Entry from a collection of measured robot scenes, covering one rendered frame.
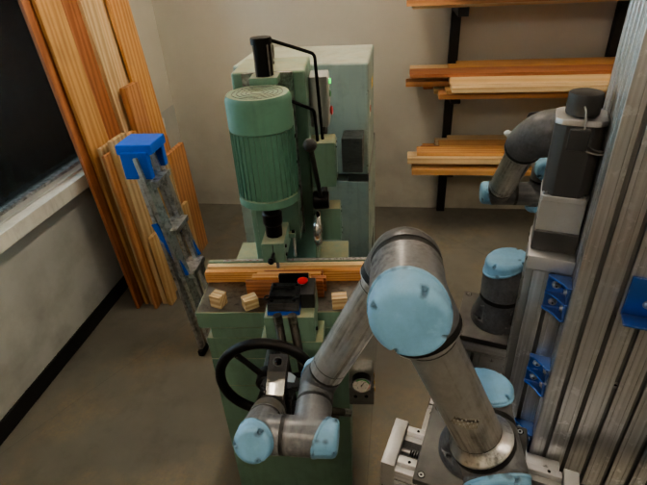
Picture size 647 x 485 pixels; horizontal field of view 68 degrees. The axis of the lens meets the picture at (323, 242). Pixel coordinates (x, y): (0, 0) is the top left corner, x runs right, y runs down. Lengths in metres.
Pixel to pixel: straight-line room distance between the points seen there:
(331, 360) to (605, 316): 0.54
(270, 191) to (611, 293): 0.84
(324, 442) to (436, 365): 0.29
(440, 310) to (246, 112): 0.78
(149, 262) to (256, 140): 1.82
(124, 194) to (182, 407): 1.16
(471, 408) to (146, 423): 1.86
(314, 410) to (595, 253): 0.60
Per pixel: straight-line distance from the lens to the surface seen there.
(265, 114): 1.25
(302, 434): 0.96
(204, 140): 4.04
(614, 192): 0.96
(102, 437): 2.52
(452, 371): 0.78
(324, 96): 1.59
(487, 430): 0.90
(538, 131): 1.26
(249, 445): 0.96
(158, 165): 2.33
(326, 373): 0.99
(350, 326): 0.90
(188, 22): 3.85
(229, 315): 1.48
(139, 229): 2.89
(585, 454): 1.38
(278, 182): 1.32
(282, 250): 1.45
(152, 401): 2.57
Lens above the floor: 1.81
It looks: 31 degrees down
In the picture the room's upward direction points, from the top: 3 degrees counter-clockwise
